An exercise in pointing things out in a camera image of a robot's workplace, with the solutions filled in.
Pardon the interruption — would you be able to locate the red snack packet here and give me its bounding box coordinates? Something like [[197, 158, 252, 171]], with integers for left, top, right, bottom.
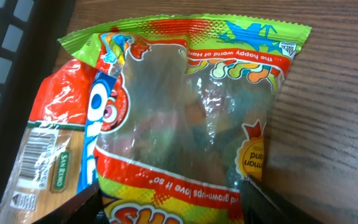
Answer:
[[0, 59, 97, 223]]

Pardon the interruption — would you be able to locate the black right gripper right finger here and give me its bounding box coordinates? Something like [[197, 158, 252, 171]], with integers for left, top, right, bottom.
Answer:
[[240, 175, 321, 224]]

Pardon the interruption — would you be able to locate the dark grey plastic basket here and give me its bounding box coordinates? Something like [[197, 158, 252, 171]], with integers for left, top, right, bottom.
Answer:
[[0, 0, 75, 201]]

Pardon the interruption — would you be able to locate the green snack packet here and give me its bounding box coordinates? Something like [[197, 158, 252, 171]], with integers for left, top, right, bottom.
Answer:
[[60, 14, 311, 223]]

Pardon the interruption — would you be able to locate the blue Oreo cookie pack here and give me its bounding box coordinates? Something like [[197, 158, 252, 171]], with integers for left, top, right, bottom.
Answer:
[[76, 71, 116, 193]]

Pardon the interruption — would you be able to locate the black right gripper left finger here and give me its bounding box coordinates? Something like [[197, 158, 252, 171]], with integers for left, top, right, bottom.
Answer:
[[34, 182, 103, 224]]

